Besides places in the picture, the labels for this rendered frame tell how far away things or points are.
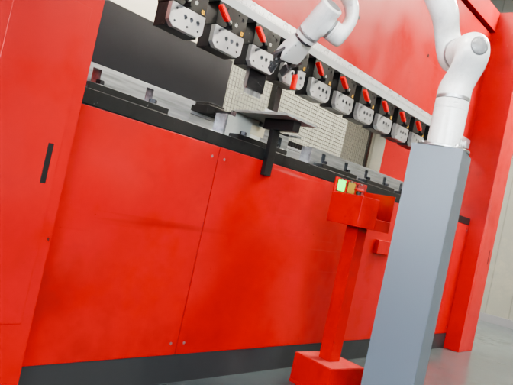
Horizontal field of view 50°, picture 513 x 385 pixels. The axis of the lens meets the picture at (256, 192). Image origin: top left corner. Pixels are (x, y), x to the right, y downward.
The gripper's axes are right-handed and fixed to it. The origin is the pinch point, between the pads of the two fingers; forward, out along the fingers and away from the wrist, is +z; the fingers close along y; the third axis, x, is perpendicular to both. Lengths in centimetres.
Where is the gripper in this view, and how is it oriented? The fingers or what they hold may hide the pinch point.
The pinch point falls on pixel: (278, 69)
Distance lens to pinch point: 216.2
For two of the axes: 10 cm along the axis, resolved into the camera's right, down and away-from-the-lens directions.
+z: -5.9, 5.9, 5.5
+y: -7.2, -0.8, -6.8
